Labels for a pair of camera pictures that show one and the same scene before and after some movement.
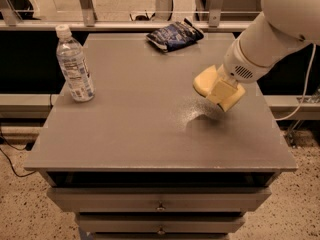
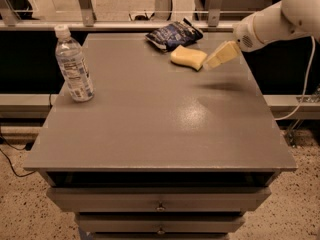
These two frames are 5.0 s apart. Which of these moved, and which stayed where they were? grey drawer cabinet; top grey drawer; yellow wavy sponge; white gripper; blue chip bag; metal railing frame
Moved: white gripper; yellow wavy sponge
Stayed: blue chip bag; metal railing frame; grey drawer cabinet; top grey drawer
